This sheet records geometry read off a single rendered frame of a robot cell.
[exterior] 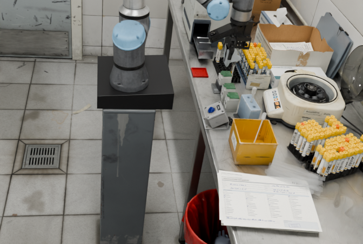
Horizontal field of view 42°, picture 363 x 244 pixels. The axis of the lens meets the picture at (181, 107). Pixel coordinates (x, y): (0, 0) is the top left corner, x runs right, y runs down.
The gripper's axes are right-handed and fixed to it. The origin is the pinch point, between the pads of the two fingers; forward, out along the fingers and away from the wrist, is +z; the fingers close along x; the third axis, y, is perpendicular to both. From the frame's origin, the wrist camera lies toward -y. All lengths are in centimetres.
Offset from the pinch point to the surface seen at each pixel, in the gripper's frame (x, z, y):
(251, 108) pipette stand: -26.3, 2.7, 3.9
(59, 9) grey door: 167, 59, -69
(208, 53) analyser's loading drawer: 21.3, 7.7, -0.8
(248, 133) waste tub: -33.0, 9.1, 2.0
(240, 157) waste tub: -45.1, 9.2, -4.7
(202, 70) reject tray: 14.5, 12.5, -4.1
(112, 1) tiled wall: 172, 53, -32
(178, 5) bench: 81, 13, -3
